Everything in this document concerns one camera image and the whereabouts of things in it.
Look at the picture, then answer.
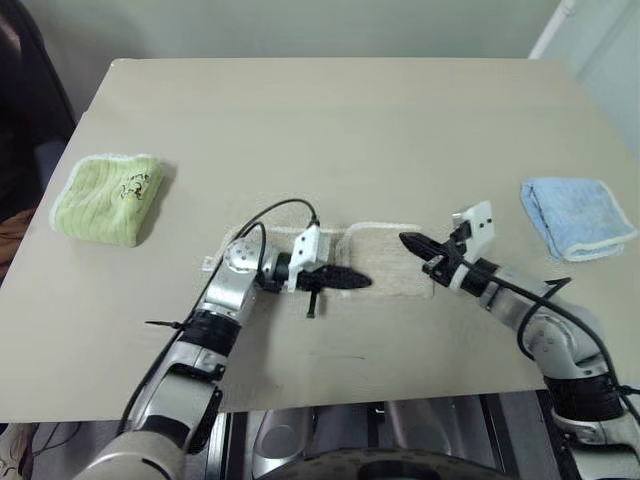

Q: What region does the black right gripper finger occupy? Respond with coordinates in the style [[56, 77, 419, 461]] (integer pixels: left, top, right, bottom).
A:
[[402, 240, 441, 260], [398, 232, 444, 251]]

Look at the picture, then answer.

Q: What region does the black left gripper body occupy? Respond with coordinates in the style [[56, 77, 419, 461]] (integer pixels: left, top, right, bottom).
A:
[[297, 267, 326, 294]]

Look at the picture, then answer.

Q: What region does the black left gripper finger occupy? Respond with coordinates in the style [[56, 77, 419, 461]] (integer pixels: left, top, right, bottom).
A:
[[319, 265, 374, 282], [319, 279, 374, 292]]

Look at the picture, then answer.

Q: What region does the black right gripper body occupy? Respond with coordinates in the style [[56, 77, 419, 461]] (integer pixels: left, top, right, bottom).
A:
[[422, 224, 474, 287]]

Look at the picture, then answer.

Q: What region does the beige towel with white edging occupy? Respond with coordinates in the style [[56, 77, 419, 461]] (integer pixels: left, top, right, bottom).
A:
[[201, 221, 436, 302]]

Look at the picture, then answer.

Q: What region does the folded blue towel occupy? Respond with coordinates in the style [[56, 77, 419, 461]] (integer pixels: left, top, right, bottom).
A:
[[519, 175, 634, 264]]

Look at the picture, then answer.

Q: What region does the folded green towel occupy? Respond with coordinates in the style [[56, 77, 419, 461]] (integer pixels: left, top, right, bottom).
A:
[[49, 153, 166, 249]]

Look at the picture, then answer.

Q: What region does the grey rounded shape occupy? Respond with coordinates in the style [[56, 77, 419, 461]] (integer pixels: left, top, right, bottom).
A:
[[252, 409, 321, 476]]

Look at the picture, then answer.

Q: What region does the black round disc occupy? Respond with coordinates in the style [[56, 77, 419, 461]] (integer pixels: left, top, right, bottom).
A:
[[284, 447, 506, 480]]

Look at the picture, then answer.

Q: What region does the black chair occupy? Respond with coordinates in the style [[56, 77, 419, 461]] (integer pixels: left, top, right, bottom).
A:
[[0, 0, 77, 224]]

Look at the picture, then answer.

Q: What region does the light mottled shoe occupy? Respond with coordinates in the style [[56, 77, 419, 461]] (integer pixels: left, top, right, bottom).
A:
[[0, 422, 36, 480]]

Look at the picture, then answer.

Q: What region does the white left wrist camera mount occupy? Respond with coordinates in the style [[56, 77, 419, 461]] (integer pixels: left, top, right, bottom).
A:
[[287, 226, 322, 293]]

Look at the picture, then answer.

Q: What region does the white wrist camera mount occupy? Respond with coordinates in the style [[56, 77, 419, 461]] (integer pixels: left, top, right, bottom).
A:
[[287, 226, 322, 293], [446, 200, 495, 292]]

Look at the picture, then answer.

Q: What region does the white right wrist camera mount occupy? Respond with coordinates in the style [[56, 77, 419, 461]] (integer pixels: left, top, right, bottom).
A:
[[446, 200, 495, 292]]

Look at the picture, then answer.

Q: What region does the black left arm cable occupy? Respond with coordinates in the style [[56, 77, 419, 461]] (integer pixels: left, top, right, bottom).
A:
[[117, 198, 322, 451]]

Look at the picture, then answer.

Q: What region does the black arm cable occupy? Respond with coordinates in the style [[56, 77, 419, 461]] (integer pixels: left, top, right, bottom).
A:
[[444, 234, 640, 401], [117, 198, 322, 451]]

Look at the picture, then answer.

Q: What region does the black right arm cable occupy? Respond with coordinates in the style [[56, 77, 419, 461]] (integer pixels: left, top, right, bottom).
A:
[[444, 234, 640, 401]]

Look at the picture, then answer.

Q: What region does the white door frame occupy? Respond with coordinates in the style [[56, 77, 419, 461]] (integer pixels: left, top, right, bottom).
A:
[[527, 0, 581, 60]]

